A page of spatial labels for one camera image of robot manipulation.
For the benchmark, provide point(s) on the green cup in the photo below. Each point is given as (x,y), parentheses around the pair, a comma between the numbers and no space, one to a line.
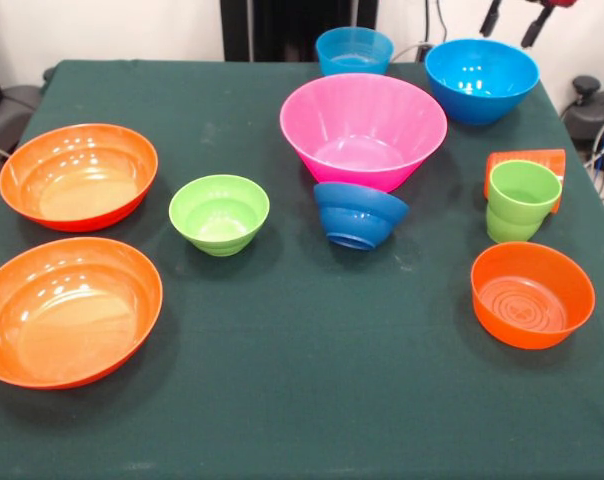
(512,220)

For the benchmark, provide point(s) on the large orange bowl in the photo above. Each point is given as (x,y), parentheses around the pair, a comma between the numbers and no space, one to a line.
(77,200)
(57,325)

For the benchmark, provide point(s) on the large pink bowl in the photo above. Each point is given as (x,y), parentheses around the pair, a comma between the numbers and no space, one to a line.
(352,170)

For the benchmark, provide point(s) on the dark grey floor base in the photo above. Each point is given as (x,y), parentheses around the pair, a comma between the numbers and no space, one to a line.
(12,110)
(597,115)

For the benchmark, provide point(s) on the dark green tablecloth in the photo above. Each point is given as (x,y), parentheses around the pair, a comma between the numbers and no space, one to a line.
(302,325)

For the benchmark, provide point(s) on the orange cup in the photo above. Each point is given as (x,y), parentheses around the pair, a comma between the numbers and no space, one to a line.
(547,157)

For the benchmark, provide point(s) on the small orange bowl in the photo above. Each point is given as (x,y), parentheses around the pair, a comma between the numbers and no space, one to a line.
(532,340)

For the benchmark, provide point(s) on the dark blue bowl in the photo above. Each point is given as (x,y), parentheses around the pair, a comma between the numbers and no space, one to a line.
(357,215)

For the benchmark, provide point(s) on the green bowl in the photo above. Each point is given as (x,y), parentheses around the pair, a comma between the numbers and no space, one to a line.
(217,235)

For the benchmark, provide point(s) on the large light blue bowl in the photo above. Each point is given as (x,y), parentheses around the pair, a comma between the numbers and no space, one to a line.
(482,105)

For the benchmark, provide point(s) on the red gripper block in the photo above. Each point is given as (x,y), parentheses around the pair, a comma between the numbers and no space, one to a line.
(562,2)

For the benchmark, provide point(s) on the small light blue bowl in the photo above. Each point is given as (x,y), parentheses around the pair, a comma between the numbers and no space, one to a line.
(354,50)

